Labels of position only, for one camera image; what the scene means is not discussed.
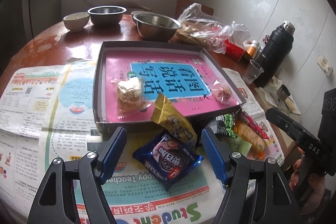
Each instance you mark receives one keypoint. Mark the beige ceramic bowl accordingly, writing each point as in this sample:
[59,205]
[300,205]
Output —
[76,23]

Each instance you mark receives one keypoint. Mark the steel thermos lid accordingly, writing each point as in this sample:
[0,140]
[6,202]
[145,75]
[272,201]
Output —
[283,92]

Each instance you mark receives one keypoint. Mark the grey cardboard box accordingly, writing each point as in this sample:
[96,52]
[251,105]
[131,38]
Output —
[98,82]

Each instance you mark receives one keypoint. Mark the green snack packet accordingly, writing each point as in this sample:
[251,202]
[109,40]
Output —
[229,124]

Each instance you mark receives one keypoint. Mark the orange cracker packet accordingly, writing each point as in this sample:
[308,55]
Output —
[249,136]

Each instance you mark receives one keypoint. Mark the blue cookie packet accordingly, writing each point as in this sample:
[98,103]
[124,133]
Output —
[165,158]

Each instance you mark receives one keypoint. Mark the yellow candy packet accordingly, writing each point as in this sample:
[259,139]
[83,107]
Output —
[173,124]

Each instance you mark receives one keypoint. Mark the red snack packet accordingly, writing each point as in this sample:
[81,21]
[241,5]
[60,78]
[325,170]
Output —
[256,125]

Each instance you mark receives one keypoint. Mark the black thermos flask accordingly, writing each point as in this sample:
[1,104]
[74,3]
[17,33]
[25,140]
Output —
[275,53]

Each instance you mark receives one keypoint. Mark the deep steel bowl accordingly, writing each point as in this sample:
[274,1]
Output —
[106,18]

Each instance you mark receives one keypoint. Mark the person's right hand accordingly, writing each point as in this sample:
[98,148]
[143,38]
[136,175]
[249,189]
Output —
[315,192]

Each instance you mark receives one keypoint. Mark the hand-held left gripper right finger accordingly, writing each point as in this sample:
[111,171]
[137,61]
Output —
[214,153]

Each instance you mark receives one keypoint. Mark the clear plastic cup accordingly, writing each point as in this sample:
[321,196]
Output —
[252,73]

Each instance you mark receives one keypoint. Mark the crumpled white tissue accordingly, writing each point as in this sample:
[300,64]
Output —
[270,95]

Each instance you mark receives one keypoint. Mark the red carton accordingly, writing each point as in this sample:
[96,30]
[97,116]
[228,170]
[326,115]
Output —
[235,50]

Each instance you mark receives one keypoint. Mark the orange pill bottle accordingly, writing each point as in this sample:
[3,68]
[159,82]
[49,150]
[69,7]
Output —
[251,50]

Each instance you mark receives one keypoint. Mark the clear-wrapped golden pastry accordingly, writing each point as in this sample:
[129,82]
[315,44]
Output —
[128,94]

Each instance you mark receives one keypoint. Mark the white wall socket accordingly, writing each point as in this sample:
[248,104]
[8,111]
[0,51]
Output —
[324,64]

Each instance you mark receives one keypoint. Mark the pink book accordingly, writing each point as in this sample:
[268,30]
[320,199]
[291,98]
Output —
[170,56]

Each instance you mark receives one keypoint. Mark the white pill bottle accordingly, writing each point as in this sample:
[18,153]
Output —
[254,43]

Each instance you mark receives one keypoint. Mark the clear plastic bag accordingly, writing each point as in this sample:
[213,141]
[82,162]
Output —
[199,29]

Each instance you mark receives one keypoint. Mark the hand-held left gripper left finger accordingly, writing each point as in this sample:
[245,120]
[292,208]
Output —
[115,150]

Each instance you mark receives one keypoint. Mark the wide steel bowl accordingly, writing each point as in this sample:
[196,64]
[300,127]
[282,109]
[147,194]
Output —
[155,29]

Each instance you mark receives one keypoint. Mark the printed newspaper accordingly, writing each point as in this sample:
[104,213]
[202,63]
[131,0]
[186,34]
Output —
[39,108]

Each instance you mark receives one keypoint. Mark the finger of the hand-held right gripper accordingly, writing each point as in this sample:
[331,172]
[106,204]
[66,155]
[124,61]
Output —
[296,132]

